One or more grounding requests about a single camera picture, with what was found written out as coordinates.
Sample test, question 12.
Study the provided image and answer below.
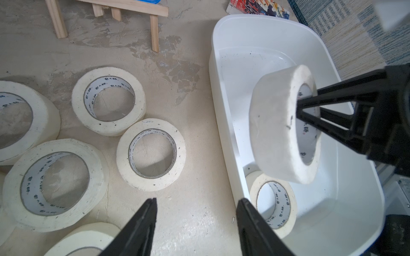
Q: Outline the white plastic storage box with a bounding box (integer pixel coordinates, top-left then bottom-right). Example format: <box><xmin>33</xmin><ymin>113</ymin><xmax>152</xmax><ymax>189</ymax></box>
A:
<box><xmin>209</xmin><ymin>15</ymin><xmax>384</xmax><ymax>256</ymax></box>

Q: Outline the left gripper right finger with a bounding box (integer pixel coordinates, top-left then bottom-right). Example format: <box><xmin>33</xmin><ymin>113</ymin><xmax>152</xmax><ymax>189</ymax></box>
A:
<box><xmin>236</xmin><ymin>198</ymin><xmax>294</xmax><ymax>256</ymax></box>

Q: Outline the red manga book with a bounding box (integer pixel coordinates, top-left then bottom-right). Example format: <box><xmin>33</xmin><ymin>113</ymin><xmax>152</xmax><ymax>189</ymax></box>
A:
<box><xmin>226</xmin><ymin>0</ymin><xmax>290</xmax><ymax>19</ymax></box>

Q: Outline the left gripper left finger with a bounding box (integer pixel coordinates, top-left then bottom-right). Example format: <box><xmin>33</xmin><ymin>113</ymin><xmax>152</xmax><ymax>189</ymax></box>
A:
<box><xmin>100</xmin><ymin>198</ymin><xmax>158</xmax><ymax>256</ymax></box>

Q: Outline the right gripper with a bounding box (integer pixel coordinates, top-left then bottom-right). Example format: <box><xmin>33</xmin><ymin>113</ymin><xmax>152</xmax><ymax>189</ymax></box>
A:
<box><xmin>296</xmin><ymin>64</ymin><xmax>410</xmax><ymax>177</ymax></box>

